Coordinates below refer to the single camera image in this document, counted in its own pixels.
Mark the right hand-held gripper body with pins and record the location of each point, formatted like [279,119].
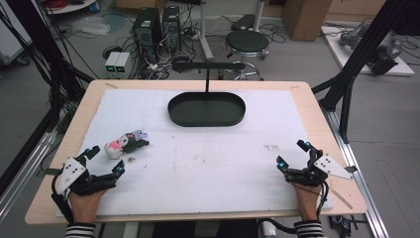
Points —
[330,167]

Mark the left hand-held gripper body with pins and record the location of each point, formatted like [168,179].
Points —
[71,172]

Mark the black white pink plush toy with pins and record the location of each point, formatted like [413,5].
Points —
[130,144]

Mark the person's left hand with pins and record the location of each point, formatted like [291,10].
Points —
[85,206]

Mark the person's right hand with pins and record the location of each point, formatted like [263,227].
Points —
[307,203]

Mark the thin beige strip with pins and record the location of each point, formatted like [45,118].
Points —
[341,198]

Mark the small black electronic parts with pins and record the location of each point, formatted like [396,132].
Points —
[340,223]

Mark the white foam mat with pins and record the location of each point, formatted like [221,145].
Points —
[204,165]

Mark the white power supply unit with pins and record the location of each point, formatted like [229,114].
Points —
[112,62]
[122,63]

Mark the black oval tray with stand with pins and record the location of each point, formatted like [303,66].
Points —
[206,110]

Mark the white platform board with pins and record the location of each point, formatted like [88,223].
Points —
[356,58]

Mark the grey machine on platform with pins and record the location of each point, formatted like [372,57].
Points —
[379,49]

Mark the clear plastic bag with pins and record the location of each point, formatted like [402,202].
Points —
[90,24]

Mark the black round stool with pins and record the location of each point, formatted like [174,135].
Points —
[247,42]

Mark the black computer tower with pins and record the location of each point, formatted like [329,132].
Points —
[171,28]
[147,33]

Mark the brown cardboard box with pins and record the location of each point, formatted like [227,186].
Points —
[305,18]

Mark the white round table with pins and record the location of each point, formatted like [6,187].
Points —
[71,6]

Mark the white desk leg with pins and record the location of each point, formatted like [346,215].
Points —
[204,31]

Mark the aluminium rail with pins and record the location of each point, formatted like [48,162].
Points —
[23,172]
[358,172]

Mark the black metal frame strut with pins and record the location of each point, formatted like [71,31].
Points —
[49,56]
[360,56]

